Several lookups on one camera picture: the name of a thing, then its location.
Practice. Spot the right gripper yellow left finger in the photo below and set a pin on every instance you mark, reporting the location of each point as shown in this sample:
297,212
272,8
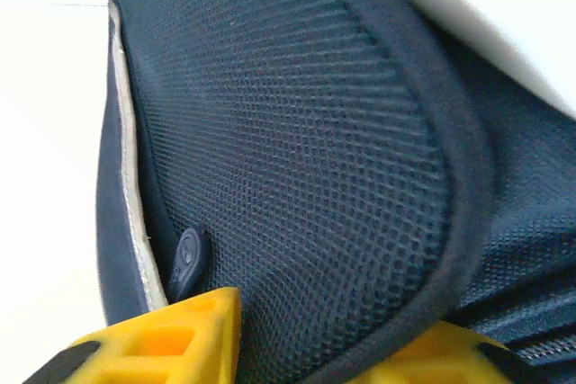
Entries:
157,348

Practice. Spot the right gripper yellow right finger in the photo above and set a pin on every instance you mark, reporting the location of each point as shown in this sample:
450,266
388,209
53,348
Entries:
441,357

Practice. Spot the navy blue backpack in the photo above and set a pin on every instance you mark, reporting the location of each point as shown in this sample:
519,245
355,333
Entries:
292,154

